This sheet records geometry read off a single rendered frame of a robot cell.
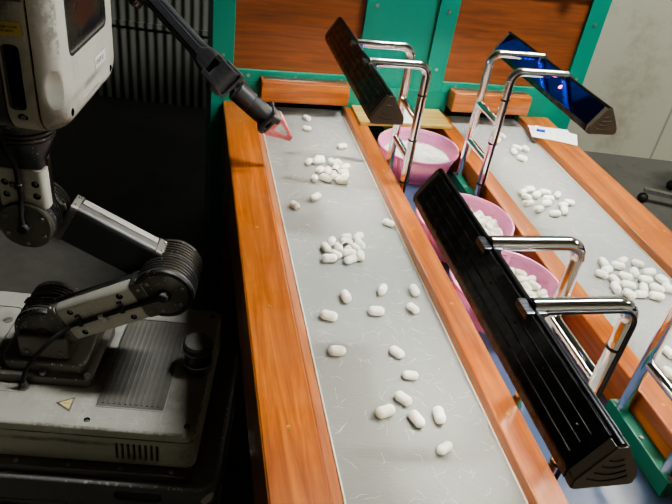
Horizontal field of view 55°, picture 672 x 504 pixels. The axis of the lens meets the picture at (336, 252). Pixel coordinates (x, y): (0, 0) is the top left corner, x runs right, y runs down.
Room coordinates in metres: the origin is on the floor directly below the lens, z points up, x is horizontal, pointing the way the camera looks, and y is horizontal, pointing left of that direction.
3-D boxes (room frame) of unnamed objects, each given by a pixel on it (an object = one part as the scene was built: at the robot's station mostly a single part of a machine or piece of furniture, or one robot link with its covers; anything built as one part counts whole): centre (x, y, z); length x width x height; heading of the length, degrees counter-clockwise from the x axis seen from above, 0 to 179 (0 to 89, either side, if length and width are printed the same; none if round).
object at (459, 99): (2.30, -0.46, 0.83); 0.30 x 0.06 x 0.07; 106
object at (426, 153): (1.95, -0.21, 0.71); 0.22 x 0.22 x 0.06
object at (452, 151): (1.95, -0.21, 0.72); 0.27 x 0.27 x 0.10
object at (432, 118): (2.16, -0.15, 0.77); 0.33 x 0.15 x 0.01; 106
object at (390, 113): (1.71, 0.01, 1.08); 0.62 x 0.08 x 0.07; 16
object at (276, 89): (2.12, 0.19, 0.83); 0.30 x 0.06 x 0.07; 106
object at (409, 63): (1.73, -0.06, 0.90); 0.20 x 0.19 x 0.45; 16
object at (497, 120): (1.83, -0.45, 0.90); 0.20 x 0.19 x 0.45; 16
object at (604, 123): (1.86, -0.53, 1.08); 0.62 x 0.08 x 0.07; 16
